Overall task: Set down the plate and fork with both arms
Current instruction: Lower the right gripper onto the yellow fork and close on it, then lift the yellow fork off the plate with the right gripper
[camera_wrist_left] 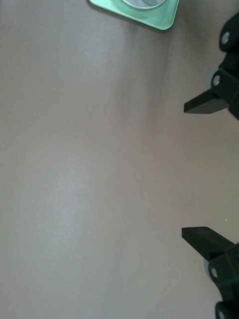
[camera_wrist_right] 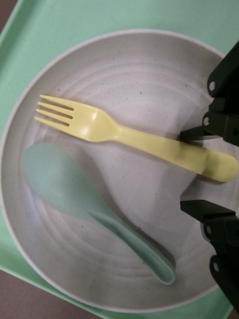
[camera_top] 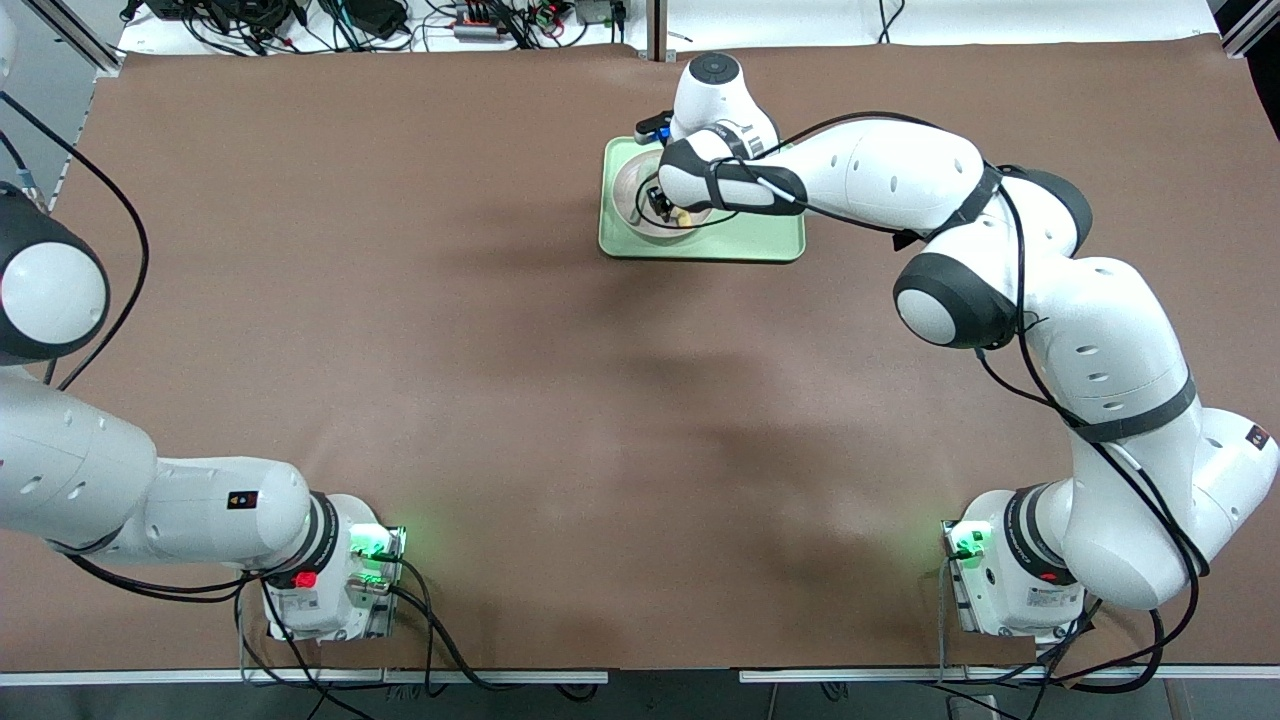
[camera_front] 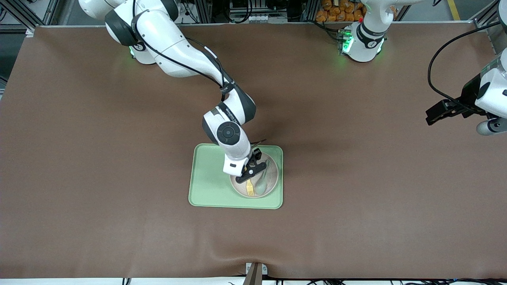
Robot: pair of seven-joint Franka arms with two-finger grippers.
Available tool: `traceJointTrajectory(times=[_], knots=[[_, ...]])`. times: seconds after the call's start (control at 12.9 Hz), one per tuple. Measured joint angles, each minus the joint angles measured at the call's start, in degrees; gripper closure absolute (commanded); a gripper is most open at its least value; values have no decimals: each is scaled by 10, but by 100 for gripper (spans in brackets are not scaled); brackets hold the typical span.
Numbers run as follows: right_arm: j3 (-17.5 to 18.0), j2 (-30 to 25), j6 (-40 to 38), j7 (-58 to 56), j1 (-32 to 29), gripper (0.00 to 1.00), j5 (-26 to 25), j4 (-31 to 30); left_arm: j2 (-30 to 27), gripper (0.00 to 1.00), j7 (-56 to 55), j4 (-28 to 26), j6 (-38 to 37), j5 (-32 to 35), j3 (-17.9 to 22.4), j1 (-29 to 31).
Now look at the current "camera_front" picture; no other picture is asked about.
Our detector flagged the round beige plate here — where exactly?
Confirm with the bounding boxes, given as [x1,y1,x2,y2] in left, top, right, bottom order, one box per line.
[230,151,280,198]

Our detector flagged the light green rectangular tray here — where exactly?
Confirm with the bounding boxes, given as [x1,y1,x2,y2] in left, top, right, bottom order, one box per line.
[188,143,284,209]

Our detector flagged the pale green spoon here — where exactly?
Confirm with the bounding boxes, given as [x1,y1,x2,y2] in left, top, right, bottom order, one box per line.
[255,159,272,195]

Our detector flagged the white connector strip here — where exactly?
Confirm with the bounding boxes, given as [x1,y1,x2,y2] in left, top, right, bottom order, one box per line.
[249,14,288,23]

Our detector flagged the pile of orange packets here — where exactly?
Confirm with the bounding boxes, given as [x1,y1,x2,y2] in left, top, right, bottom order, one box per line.
[316,0,367,22]

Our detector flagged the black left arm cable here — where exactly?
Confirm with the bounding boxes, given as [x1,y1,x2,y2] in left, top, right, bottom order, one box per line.
[428,22,501,105]

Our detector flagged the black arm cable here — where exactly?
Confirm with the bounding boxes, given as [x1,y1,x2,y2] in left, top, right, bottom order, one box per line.
[133,12,268,147]
[428,22,501,105]

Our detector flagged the aluminium frame post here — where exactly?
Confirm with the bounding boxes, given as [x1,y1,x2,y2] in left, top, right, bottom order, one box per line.
[473,0,501,56]
[0,0,60,37]

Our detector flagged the metal table clamp bracket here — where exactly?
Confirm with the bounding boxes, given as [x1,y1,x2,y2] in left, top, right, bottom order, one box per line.
[242,262,268,285]

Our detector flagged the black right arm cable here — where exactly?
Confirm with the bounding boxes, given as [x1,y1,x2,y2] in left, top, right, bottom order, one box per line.
[133,12,268,147]

